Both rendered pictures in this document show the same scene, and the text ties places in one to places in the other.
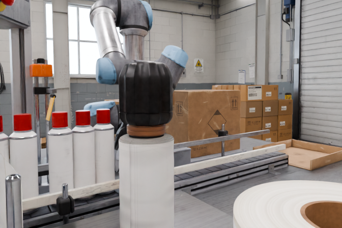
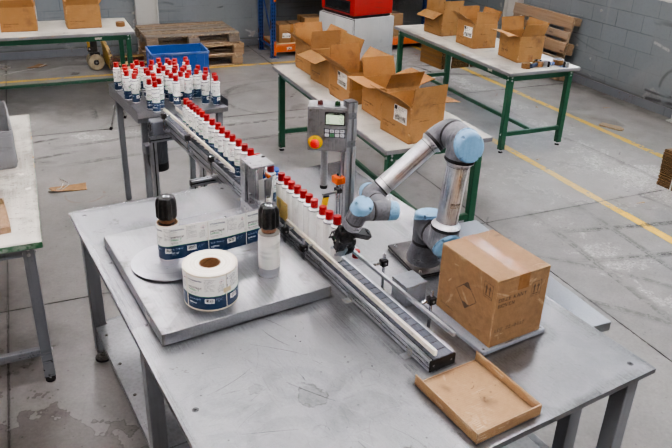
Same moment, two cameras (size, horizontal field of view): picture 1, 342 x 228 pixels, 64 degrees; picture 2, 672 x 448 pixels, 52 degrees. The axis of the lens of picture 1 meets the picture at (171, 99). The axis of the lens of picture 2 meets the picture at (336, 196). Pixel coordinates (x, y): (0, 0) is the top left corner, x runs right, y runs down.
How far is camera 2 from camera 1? 2.70 m
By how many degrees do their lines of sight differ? 92
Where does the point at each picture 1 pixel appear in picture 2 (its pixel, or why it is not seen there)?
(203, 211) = (301, 289)
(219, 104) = (470, 278)
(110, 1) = (437, 128)
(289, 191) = (228, 260)
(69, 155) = (319, 229)
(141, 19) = (450, 152)
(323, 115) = not seen: outside the picture
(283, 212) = (216, 255)
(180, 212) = (301, 282)
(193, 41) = not seen: outside the picture
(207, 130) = (455, 294)
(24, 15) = (339, 146)
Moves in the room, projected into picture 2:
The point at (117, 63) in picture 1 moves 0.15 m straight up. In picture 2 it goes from (363, 191) to (365, 156)
